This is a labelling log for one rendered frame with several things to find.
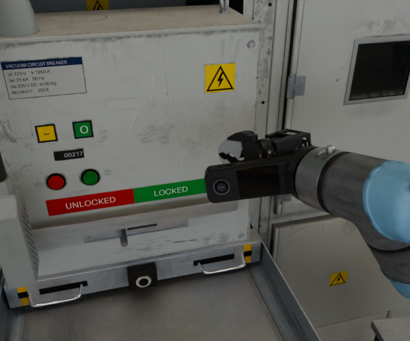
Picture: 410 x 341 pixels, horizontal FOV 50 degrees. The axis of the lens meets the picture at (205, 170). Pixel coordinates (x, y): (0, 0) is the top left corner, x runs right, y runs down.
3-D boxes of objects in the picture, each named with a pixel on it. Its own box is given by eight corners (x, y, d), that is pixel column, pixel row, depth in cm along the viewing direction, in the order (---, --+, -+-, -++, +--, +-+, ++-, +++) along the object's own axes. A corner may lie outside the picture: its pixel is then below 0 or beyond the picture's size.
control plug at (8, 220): (37, 285, 75) (15, 201, 66) (7, 291, 74) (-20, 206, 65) (40, 256, 82) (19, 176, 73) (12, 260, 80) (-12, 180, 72)
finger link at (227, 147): (243, 143, 74) (277, 153, 66) (213, 152, 72) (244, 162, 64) (241, 126, 73) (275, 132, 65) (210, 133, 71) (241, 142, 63)
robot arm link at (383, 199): (419, 268, 43) (388, 211, 39) (336, 232, 52) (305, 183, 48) (464, 211, 44) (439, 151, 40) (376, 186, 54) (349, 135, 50)
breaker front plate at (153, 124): (249, 247, 98) (263, 29, 74) (19, 289, 87) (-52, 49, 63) (247, 243, 99) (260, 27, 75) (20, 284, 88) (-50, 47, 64)
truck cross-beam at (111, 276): (260, 261, 101) (261, 241, 97) (9, 308, 88) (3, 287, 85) (252, 247, 105) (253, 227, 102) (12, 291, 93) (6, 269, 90)
